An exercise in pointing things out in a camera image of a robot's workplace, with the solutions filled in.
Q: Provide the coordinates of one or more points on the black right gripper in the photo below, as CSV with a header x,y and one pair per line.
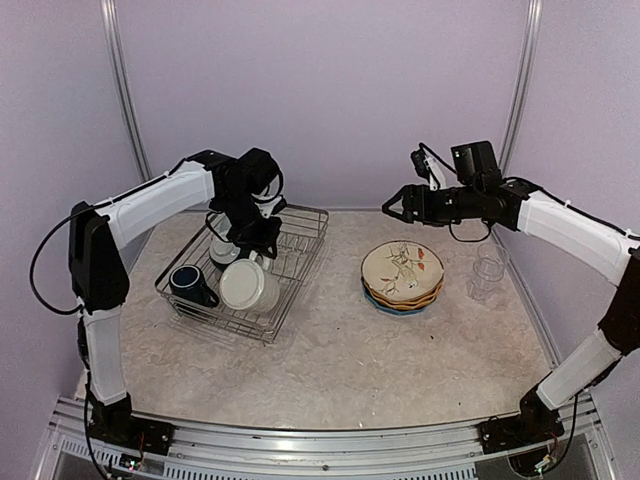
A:
x,y
411,192

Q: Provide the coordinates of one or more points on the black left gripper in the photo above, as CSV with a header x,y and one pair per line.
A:
x,y
268,238

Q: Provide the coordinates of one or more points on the cream ribbed mug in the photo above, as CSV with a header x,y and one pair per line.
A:
x,y
249,285

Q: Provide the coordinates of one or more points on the cream plate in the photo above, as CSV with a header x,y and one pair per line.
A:
x,y
402,269

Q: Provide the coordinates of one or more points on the clear glass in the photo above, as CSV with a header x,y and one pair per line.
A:
x,y
481,285
491,262

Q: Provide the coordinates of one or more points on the yellow polka dot plate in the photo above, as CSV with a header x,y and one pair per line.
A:
x,y
406,305

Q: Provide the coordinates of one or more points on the blue polka dot plate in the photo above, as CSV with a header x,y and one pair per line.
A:
x,y
388,310

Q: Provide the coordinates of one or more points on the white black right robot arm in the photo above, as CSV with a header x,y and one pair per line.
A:
x,y
523,206

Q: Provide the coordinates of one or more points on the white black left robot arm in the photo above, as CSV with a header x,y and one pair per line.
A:
x,y
238,188

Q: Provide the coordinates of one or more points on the dark teal bowl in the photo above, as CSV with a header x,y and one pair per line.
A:
x,y
222,254

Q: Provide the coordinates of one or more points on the dark blue mug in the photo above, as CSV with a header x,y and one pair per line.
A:
x,y
188,282

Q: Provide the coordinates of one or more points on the wire dish rack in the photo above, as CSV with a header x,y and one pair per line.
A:
x,y
300,240

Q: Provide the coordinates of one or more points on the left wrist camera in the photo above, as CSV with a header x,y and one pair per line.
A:
x,y
269,205

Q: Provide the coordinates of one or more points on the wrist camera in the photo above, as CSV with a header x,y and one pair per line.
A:
x,y
426,165
269,205

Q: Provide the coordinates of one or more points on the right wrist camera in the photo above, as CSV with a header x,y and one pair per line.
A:
x,y
426,165

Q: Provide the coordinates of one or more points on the right aluminium corner post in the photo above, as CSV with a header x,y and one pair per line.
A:
x,y
525,69

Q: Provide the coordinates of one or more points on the aluminium corner post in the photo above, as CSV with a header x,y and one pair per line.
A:
x,y
115,49
525,69

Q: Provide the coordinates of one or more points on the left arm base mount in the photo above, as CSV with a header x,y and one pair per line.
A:
x,y
135,433

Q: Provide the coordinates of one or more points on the aluminium front rail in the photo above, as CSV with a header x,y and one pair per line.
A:
x,y
204,450

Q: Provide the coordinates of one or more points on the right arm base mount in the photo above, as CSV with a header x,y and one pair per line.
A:
x,y
508,433

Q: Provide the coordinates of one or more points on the left aluminium corner post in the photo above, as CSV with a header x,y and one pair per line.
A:
x,y
115,49

